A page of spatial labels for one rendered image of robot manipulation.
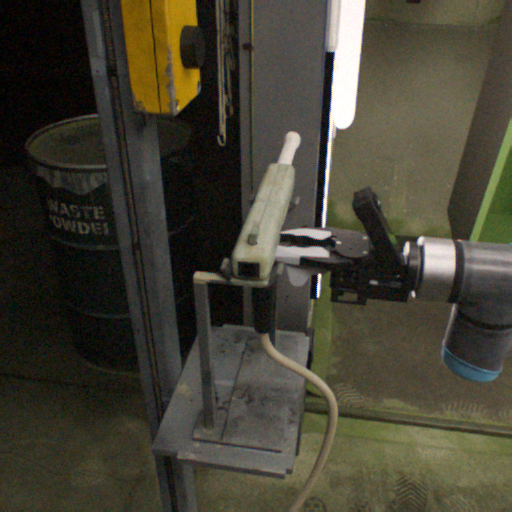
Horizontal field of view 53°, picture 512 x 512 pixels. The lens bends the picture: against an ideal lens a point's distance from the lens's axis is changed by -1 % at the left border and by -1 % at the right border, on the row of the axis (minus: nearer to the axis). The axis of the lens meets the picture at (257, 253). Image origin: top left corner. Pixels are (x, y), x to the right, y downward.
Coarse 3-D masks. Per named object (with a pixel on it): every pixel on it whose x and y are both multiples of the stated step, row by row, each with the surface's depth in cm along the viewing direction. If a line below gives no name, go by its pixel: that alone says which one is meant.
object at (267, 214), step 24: (288, 144) 98; (288, 168) 86; (264, 192) 78; (288, 192) 81; (264, 216) 71; (240, 240) 66; (264, 240) 66; (240, 264) 63; (264, 264) 63; (264, 288) 78; (264, 312) 80
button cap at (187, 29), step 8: (184, 32) 60; (192, 32) 60; (200, 32) 62; (184, 40) 60; (192, 40) 60; (200, 40) 62; (184, 48) 60; (192, 48) 60; (200, 48) 63; (184, 56) 61; (192, 56) 61; (200, 56) 63; (184, 64) 62; (192, 64) 62; (200, 64) 63
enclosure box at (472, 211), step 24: (504, 24) 153; (504, 48) 152; (504, 72) 150; (480, 96) 173; (504, 96) 149; (480, 120) 171; (504, 120) 148; (480, 144) 169; (504, 144) 148; (480, 168) 167; (504, 168) 192; (456, 192) 195; (480, 192) 165; (504, 192) 199; (456, 216) 193; (480, 216) 166; (504, 216) 205; (480, 240) 195; (504, 240) 195
